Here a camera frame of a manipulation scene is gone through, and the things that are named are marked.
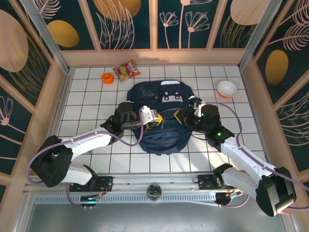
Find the navy blue backpack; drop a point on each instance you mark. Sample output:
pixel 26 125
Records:
pixel 164 142

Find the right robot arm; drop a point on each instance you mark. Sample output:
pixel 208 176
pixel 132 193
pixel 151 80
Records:
pixel 246 157

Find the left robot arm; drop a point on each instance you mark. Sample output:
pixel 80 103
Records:
pixel 82 145

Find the orange snack bag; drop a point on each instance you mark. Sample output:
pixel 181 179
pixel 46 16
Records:
pixel 126 70

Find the orange bowl white inside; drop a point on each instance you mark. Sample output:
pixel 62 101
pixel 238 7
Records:
pixel 227 88

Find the small orange round object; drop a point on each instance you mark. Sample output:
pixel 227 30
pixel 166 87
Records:
pixel 107 78

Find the black round knob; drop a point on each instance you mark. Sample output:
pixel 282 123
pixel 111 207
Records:
pixel 153 192

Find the grey metal shelf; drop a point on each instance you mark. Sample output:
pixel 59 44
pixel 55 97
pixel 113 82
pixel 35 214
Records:
pixel 154 217

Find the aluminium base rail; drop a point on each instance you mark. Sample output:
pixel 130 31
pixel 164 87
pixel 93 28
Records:
pixel 149 180

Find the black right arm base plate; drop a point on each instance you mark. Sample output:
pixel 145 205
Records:
pixel 205 182

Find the aluminium side rail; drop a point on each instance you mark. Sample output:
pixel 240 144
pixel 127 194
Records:
pixel 61 96

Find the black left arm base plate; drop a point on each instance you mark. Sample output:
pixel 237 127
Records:
pixel 106 184

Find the aluminium frame post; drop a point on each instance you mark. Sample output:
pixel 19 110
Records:
pixel 255 36
pixel 47 36

